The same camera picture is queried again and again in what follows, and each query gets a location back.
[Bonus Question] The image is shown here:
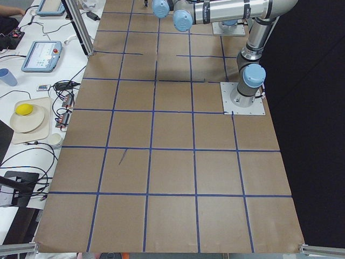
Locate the white paper cup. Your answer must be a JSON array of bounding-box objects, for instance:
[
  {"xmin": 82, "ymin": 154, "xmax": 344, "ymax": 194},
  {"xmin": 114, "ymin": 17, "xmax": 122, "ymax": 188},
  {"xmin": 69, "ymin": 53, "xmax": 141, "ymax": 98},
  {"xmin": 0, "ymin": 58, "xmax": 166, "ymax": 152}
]
[{"xmin": 47, "ymin": 133, "xmax": 64, "ymax": 149}]

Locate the beige tray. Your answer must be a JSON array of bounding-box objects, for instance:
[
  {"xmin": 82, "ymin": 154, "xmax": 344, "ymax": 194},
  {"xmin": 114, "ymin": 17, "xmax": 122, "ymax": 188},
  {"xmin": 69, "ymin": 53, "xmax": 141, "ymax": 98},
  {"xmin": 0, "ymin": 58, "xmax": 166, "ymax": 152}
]
[{"xmin": 10, "ymin": 97, "xmax": 52, "ymax": 144}]

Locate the black power adapter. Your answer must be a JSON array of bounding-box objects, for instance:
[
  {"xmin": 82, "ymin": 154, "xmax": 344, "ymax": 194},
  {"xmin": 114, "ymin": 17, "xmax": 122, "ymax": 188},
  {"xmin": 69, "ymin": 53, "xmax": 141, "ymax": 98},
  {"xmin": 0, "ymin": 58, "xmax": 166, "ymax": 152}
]
[{"xmin": 86, "ymin": 11, "xmax": 100, "ymax": 21}]

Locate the beige plate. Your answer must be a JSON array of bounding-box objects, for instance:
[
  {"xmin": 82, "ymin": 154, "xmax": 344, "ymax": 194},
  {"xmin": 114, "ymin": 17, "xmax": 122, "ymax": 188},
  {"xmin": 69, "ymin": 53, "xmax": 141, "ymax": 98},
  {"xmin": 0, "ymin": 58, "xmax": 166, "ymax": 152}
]
[{"xmin": 10, "ymin": 104, "xmax": 45, "ymax": 133}]

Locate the blue teach pendant tablet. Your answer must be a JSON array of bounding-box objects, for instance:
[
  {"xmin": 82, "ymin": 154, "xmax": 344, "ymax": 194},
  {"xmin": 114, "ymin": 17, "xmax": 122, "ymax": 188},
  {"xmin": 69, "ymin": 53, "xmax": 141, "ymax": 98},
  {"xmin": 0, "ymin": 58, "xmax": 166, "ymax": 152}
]
[{"xmin": 21, "ymin": 41, "xmax": 63, "ymax": 73}]

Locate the yellow lemon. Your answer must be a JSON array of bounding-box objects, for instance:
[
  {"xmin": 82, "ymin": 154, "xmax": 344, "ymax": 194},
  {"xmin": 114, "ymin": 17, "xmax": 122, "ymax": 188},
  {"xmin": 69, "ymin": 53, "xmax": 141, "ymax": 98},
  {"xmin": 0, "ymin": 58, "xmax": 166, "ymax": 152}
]
[{"xmin": 15, "ymin": 103, "xmax": 33, "ymax": 116}]

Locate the blue plastic cup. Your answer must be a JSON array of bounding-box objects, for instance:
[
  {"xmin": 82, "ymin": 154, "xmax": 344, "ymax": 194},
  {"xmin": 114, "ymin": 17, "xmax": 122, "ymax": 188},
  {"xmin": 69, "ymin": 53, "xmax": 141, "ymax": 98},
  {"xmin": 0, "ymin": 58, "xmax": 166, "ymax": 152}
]
[{"xmin": 0, "ymin": 68, "xmax": 17, "ymax": 86}]

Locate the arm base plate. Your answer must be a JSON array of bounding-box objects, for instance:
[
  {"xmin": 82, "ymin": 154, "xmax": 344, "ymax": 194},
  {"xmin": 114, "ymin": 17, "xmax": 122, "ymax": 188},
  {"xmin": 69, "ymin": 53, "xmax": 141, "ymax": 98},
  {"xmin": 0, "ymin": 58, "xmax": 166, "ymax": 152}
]
[
  {"xmin": 212, "ymin": 22, "xmax": 246, "ymax": 37},
  {"xmin": 220, "ymin": 82, "xmax": 265, "ymax": 116}
]

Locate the aluminium frame post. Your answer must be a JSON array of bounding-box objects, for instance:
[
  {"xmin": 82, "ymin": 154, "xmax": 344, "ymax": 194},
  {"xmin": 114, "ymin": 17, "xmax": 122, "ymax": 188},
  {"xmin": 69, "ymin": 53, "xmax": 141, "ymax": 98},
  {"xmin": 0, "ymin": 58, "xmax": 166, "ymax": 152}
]
[{"xmin": 61, "ymin": 0, "xmax": 94, "ymax": 57}]

